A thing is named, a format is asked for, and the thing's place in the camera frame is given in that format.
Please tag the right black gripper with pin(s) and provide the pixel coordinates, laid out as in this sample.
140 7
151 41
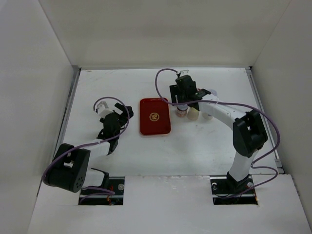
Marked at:
174 88

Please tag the pink cap seasoning bottle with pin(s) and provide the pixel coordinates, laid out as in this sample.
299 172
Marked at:
207 116

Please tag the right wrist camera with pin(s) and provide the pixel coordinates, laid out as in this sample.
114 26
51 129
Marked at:
182 73

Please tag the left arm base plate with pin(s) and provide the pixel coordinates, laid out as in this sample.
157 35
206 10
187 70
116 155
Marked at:
110 193

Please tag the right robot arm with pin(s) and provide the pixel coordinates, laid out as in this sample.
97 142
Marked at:
249 134

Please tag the red lacquer tray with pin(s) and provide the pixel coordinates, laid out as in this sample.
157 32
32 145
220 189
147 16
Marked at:
154 117

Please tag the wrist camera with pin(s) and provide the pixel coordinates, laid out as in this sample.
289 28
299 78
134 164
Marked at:
182 73
102 109

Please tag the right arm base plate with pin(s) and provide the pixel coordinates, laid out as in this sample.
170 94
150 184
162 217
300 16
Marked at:
227 192

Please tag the yellow cap seasoning bottle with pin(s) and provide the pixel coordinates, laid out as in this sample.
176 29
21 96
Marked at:
193 114

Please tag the dark spice jar white lid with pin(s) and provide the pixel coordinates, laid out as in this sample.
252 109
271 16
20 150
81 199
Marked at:
214 92

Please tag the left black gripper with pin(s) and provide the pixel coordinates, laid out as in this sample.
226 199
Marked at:
124 116

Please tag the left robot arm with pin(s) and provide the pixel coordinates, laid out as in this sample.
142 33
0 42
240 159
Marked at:
71 168

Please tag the orange label spice jar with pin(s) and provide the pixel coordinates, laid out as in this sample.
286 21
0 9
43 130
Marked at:
181 110

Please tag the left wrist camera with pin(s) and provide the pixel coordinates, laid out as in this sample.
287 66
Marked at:
102 109

